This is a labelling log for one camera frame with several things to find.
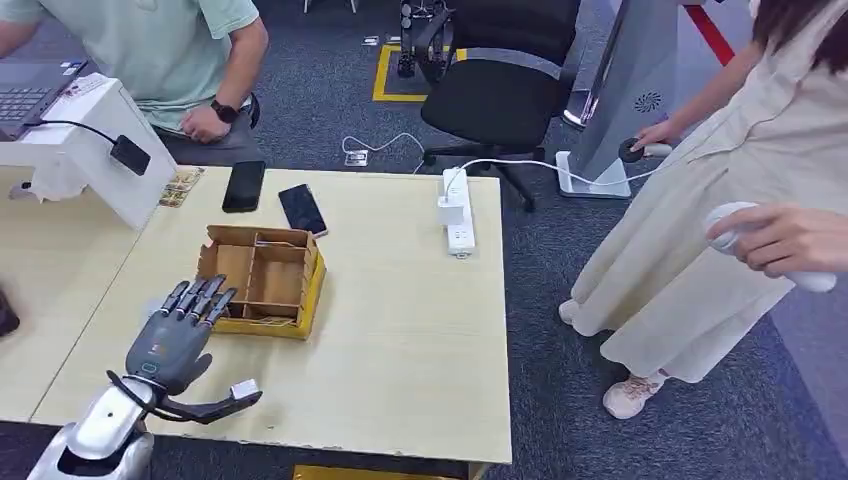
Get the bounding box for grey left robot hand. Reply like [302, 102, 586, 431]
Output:
[124, 274, 238, 397]

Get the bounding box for black ring handheld controller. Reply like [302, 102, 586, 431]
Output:
[617, 135, 674, 166]

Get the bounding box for white handheld controller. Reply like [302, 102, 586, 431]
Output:
[702, 201, 839, 295]

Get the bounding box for wooden divided card box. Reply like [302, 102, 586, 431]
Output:
[195, 224, 328, 342]

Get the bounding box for white laptop stand box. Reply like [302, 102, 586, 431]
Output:
[0, 72, 179, 232]

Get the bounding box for dark rounded object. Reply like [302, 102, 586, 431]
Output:
[0, 288, 22, 338]

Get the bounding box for black smartphone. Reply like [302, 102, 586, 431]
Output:
[221, 160, 268, 215]

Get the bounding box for smartphone with pale rim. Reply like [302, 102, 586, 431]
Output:
[277, 183, 330, 240]

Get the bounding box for black wristwatch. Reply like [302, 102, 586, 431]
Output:
[209, 98, 240, 126]

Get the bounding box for grey laptop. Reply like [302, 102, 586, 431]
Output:
[0, 59, 89, 142]

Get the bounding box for person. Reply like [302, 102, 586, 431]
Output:
[558, 0, 848, 421]
[0, 0, 270, 167]

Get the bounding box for white power strip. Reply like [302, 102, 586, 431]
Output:
[441, 166, 478, 259]

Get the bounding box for white charger plug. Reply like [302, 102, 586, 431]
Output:
[436, 195, 466, 229]

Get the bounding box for white stool legs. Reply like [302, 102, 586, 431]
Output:
[302, 0, 360, 15]

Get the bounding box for black mechanical legs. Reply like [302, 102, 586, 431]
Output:
[396, 0, 460, 85]

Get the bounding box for black office chair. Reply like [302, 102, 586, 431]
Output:
[413, 0, 585, 214]

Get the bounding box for grey floor-standing unit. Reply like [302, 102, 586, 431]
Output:
[554, 0, 688, 201]

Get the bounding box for red bar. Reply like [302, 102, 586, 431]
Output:
[681, 3, 737, 68]

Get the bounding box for black camera bracket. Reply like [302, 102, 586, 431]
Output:
[155, 390, 264, 426]

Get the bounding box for black adapter with cable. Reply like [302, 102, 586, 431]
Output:
[23, 118, 153, 178]

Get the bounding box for white floor cable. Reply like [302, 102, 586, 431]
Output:
[340, 131, 427, 176]

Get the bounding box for white charger cable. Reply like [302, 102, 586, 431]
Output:
[445, 156, 672, 200]

